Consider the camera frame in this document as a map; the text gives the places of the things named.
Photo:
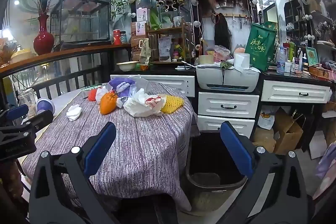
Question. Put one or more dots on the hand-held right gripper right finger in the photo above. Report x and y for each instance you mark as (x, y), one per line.
(236, 150)

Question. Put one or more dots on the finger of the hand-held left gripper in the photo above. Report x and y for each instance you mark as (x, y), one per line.
(34, 121)
(17, 111)

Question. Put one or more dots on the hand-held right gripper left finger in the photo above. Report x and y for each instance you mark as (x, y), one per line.
(99, 148)

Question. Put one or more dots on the black waste bin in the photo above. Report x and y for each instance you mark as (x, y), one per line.
(210, 155)

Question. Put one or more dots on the clear glass jar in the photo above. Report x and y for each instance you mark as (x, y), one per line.
(26, 102)

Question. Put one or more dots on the purple paper cup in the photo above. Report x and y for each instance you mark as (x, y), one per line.
(44, 106)

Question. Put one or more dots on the white yellow-edged under cloth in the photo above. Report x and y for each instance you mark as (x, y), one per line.
(61, 105)

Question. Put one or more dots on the purple striped tablecloth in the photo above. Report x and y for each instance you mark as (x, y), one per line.
(136, 150)

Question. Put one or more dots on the red patterned cloth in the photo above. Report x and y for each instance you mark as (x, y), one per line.
(10, 182)

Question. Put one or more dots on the crumpled white tissue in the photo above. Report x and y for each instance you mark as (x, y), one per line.
(74, 111)

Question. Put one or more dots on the white cartoon-print bag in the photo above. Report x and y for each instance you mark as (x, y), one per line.
(266, 121)

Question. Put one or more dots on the orange plastic packet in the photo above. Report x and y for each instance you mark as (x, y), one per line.
(107, 106)

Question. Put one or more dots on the orange knitted scrubber ball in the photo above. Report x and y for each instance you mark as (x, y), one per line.
(92, 95)

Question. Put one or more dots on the white crumpled paper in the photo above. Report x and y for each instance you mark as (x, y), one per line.
(101, 94)

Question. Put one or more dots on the brown paper bag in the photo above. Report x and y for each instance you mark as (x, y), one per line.
(287, 132)

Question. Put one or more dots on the large white red-print bag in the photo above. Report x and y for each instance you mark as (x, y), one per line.
(139, 108)

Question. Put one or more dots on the purple plastic package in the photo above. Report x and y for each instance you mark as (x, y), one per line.
(115, 82)

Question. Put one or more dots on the white printer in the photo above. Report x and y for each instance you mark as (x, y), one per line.
(228, 79)

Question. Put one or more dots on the black wooden-topped railing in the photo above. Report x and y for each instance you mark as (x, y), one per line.
(65, 54)

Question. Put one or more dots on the red vase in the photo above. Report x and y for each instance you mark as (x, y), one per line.
(43, 41)

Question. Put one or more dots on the clear plastic bag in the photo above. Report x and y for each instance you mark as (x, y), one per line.
(143, 85)

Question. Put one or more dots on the yellow foam fruit net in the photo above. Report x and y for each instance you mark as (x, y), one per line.
(172, 104)

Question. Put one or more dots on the cream bowl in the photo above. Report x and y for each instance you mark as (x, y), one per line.
(127, 66)

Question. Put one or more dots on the white toilet paper roll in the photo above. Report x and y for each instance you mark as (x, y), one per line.
(241, 62)

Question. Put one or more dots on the floral fabric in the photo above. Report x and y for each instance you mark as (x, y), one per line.
(325, 169)

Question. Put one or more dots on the wide white drawer front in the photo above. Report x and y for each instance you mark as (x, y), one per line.
(173, 82)

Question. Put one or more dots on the black vanity countertop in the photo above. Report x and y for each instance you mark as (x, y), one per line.
(162, 71)

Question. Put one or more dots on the pink plastic bag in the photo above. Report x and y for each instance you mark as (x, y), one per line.
(221, 52)

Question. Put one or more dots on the clear water bottle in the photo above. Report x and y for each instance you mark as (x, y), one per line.
(280, 61)

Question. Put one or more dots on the green tote bag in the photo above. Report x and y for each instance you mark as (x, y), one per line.
(260, 48)

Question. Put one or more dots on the beige paper snack bag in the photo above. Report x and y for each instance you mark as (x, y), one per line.
(144, 52)

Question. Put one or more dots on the brown printed carton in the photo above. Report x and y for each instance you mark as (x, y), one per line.
(134, 47)

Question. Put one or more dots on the glass cage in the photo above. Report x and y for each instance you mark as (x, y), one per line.
(78, 19)

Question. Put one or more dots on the red can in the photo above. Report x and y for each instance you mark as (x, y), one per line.
(116, 37)

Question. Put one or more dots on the small glass jar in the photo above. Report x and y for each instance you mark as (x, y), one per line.
(124, 37)

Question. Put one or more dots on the bare branches in vase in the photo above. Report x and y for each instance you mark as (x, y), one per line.
(43, 1)

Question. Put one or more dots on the wooden box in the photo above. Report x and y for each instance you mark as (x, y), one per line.
(320, 72)

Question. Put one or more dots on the dark grey pouch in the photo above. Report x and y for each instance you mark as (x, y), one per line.
(164, 49)

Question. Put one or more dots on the black hanging hairpiece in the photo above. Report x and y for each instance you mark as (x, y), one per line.
(222, 32)

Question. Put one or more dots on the vanity mirror with bulbs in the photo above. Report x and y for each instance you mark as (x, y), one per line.
(195, 29)
(273, 14)

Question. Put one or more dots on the wooden shelf rack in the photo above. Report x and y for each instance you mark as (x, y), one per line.
(168, 31)

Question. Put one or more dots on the white mug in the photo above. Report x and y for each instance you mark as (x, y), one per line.
(177, 21)

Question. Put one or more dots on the teal picture frame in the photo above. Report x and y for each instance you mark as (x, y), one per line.
(312, 56)

